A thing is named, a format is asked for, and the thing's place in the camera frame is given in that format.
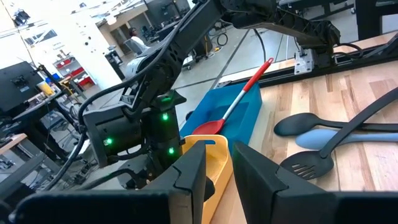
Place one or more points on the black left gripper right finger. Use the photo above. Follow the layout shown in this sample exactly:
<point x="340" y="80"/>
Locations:
<point x="264" y="193"/>

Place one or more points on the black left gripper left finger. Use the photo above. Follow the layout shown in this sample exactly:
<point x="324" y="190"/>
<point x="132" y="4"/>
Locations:
<point x="189" y="174"/>

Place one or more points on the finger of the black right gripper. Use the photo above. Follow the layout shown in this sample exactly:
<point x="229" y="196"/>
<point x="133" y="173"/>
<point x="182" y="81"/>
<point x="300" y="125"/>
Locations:
<point x="143" y="174"/>

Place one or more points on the black slotted spoon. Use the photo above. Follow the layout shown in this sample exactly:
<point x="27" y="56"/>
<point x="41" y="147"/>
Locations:
<point x="306" y="165"/>

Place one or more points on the black solid spoon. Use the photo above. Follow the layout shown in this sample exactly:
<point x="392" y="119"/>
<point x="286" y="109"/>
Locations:
<point x="295" y="124"/>

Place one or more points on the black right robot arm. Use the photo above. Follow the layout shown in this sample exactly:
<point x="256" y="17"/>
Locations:
<point x="199" y="21"/>

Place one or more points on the yellow plastic bin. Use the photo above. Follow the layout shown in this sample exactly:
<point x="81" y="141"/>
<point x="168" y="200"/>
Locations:
<point x="220" y="168"/>

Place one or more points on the power strip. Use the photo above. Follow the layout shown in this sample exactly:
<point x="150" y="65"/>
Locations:
<point x="82" y="174"/>

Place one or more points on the grey-blue silicone spoon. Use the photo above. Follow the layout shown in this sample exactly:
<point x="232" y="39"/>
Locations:
<point x="317" y="140"/>

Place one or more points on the shelf with red bins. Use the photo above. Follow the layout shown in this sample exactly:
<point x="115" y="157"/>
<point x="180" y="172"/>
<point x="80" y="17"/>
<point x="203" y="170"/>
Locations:
<point x="73" y="73"/>

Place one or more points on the blue plastic bin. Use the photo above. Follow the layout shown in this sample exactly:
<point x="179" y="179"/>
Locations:
<point x="245" y="115"/>

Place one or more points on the white pillar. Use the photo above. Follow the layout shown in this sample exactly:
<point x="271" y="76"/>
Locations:
<point x="93" y="53"/>

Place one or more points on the yellow cup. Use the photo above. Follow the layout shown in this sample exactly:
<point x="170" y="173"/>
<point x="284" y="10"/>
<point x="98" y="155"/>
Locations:
<point x="46" y="88"/>

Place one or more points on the person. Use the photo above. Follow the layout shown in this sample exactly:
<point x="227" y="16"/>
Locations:
<point x="138" y="42"/>

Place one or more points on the black computer monitor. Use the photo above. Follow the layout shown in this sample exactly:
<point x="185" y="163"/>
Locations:
<point x="18" y="87"/>

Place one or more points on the black aluminium table frame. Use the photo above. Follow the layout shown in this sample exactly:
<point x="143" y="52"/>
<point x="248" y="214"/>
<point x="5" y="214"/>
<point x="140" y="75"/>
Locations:
<point x="273" y="79"/>

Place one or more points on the silver metal bracket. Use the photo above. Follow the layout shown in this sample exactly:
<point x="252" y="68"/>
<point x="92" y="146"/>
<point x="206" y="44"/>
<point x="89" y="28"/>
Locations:
<point x="303" y="63"/>

